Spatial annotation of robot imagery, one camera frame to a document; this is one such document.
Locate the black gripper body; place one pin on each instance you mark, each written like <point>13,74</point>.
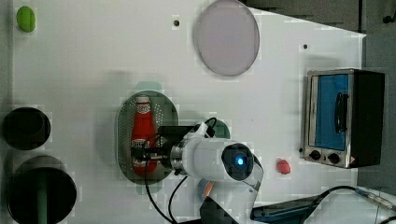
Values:
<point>148,150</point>

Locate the red ketchup bottle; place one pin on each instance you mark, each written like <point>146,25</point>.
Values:
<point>141,127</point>

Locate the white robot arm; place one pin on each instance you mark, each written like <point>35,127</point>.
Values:
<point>234,171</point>

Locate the blue bowl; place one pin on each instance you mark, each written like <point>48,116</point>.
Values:
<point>203,189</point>

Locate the light green cup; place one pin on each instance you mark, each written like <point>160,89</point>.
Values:
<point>221,130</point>

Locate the red toy strawberry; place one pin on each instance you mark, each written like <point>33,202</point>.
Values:
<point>283,167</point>

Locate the grey round plate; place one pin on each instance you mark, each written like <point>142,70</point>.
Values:
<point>227,37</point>

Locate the blue tray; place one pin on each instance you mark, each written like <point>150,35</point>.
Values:
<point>297,211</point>

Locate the green round object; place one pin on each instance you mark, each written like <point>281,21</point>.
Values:
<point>26,19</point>

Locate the black toaster oven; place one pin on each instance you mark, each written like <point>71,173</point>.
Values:
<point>344,112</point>

